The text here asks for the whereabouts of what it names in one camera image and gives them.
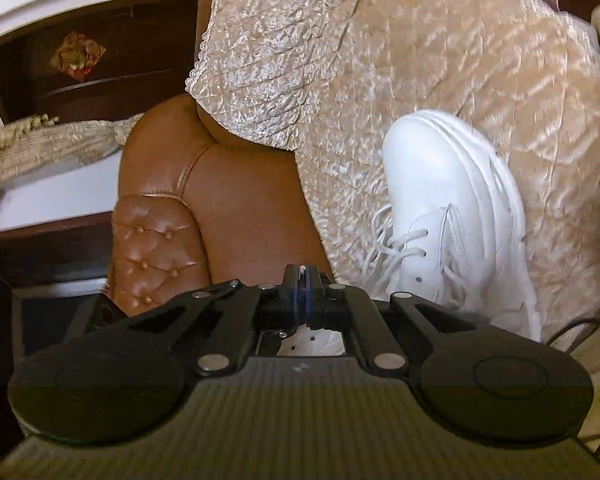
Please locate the beige fringed cloth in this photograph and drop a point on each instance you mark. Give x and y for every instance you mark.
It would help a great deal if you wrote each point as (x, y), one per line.
(55, 140)

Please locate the white shoelace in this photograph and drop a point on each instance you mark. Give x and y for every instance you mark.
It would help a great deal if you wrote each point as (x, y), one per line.
(405, 238)

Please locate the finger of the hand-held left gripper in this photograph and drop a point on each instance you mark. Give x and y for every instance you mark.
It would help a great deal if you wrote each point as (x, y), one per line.
(230, 287)

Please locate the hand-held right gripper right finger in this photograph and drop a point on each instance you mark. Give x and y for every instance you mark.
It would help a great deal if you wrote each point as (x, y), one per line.
(314, 305)

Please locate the brown leather sofa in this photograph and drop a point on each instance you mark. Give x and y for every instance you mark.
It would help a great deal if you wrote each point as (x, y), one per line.
(240, 200)

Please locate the beige quilted sofa cover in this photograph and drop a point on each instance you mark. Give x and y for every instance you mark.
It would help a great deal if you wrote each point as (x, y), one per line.
(330, 60)

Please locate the white high-top shoe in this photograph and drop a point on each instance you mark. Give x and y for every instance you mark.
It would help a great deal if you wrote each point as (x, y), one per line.
(430, 170)

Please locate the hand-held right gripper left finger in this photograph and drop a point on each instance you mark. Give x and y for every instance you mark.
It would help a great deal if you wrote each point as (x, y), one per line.
(292, 300)

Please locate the dark wood cabinet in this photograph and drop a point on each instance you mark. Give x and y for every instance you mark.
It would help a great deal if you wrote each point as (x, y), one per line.
(130, 35)

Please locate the dark wood side table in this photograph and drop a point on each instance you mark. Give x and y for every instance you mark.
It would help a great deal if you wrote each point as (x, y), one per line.
(40, 250)

